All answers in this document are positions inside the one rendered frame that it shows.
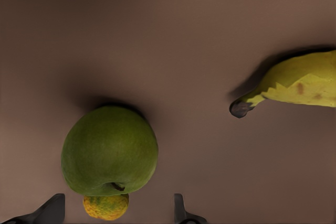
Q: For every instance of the yellow banana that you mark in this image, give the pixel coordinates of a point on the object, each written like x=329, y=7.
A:
x=299, y=85

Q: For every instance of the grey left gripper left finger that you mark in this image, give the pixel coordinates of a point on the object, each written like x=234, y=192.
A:
x=50, y=209

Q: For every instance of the small orange-yellow citrus fruit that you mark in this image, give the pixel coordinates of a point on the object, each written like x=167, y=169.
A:
x=106, y=207

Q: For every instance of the green apple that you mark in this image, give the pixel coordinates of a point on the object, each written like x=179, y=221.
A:
x=109, y=150

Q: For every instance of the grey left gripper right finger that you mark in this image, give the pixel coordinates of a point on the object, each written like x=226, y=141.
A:
x=180, y=209

